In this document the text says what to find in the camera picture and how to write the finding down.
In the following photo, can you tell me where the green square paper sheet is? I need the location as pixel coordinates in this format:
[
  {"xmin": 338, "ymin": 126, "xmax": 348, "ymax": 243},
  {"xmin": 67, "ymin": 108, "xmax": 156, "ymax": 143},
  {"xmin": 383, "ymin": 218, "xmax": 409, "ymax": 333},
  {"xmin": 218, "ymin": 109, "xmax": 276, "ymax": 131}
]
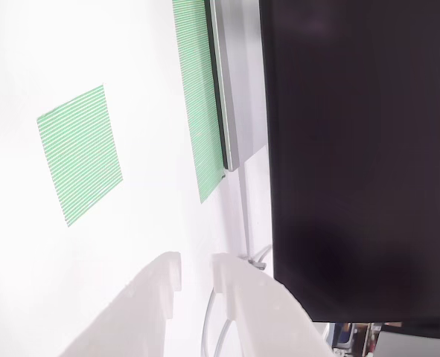
[{"xmin": 36, "ymin": 84, "xmax": 124, "ymax": 228}]

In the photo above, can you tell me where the grey cable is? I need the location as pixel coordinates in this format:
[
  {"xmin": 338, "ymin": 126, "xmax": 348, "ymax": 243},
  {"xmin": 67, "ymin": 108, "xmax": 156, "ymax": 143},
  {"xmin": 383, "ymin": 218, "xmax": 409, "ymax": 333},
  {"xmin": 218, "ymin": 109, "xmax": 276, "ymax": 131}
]
[{"xmin": 238, "ymin": 159, "xmax": 267, "ymax": 269}]

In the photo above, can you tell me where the white cable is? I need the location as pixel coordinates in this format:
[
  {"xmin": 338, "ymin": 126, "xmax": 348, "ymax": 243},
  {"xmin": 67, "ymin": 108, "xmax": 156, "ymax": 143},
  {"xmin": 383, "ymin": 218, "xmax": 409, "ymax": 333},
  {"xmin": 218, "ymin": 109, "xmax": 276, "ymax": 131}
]
[
  {"xmin": 217, "ymin": 315, "xmax": 237, "ymax": 357},
  {"xmin": 203, "ymin": 243, "xmax": 273, "ymax": 357}
]

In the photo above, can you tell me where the green paper strip with arrows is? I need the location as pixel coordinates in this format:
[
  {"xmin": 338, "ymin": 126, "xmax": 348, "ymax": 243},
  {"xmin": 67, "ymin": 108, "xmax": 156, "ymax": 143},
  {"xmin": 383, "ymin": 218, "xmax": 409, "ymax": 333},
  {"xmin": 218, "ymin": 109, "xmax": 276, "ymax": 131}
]
[{"xmin": 172, "ymin": 0, "xmax": 226, "ymax": 205}]

